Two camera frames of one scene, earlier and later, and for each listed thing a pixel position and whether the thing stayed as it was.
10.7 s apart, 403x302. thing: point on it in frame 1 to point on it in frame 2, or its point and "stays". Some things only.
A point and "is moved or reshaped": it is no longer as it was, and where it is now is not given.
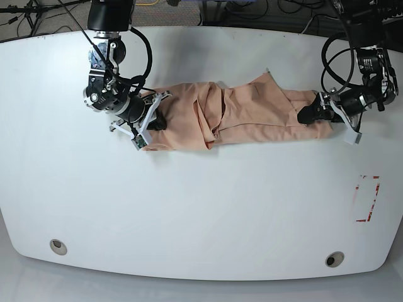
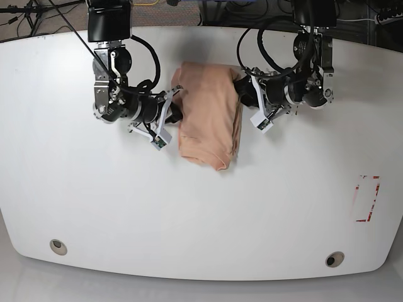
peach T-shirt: x=207 y=114 is moved or reshaped
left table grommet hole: x=58 y=246 stays
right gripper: x=350 y=101 to x=274 y=91
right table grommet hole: x=334 y=259 stays
